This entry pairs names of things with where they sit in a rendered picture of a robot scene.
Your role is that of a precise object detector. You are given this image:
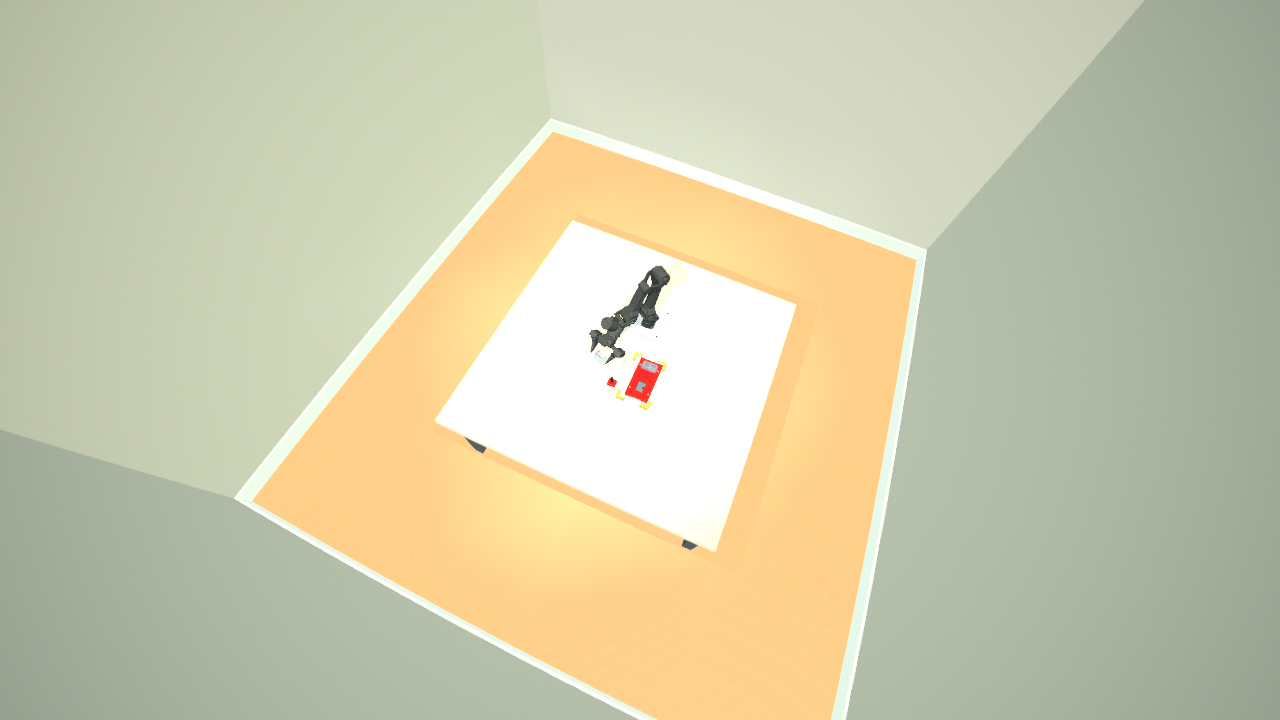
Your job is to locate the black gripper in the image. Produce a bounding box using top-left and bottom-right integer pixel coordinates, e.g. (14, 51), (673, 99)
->
(589, 331), (625, 364)

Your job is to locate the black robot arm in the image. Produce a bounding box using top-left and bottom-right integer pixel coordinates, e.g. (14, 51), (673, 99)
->
(596, 265), (671, 347)

